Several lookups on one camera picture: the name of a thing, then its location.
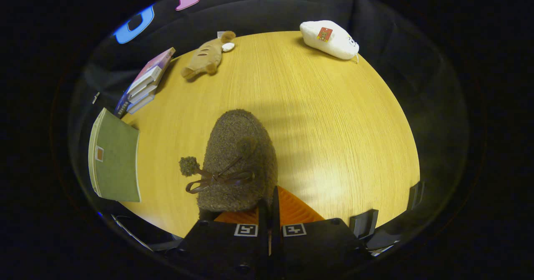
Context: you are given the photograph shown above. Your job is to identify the blue spine book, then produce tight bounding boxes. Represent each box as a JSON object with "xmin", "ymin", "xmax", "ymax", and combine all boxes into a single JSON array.
[
  {"xmin": 121, "ymin": 82, "xmax": 159, "ymax": 105},
  {"xmin": 115, "ymin": 92, "xmax": 156, "ymax": 118}
]

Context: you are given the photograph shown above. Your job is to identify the brown fuzzy shoe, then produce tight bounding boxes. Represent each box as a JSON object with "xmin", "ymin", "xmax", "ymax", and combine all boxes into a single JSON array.
[{"xmin": 179, "ymin": 109, "xmax": 279, "ymax": 221}]

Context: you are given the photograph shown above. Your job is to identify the pink cover book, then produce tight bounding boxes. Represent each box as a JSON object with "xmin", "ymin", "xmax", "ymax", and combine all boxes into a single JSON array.
[{"xmin": 127, "ymin": 47, "xmax": 176, "ymax": 95}]

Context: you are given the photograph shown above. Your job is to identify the brown plush toy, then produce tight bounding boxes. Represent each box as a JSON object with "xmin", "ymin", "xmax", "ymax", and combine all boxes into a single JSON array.
[{"xmin": 181, "ymin": 30, "xmax": 237, "ymax": 80}]

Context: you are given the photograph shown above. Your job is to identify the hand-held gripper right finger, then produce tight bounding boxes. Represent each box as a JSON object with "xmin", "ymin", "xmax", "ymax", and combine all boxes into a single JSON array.
[{"xmin": 271, "ymin": 185, "xmax": 372, "ymax": 280}]

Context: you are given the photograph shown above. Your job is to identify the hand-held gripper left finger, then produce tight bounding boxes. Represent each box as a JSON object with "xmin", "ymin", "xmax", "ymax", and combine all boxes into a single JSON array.
[{"xmin": 175, "ymin": 199, "xmax": 270, "ymax": 280}]

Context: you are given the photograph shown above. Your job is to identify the white plush pouch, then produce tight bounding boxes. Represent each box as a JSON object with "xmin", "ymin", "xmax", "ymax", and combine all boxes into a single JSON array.
[{"xmin": 300, "ymin": 20, "xmax": 360, "ymax": 61}]

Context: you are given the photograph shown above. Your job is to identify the green fabric storage box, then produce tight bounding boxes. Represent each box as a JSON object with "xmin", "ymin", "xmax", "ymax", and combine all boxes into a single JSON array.
[{"xmin": 88, "ymin": 108, "xmax": 141, "ymax": 203}]

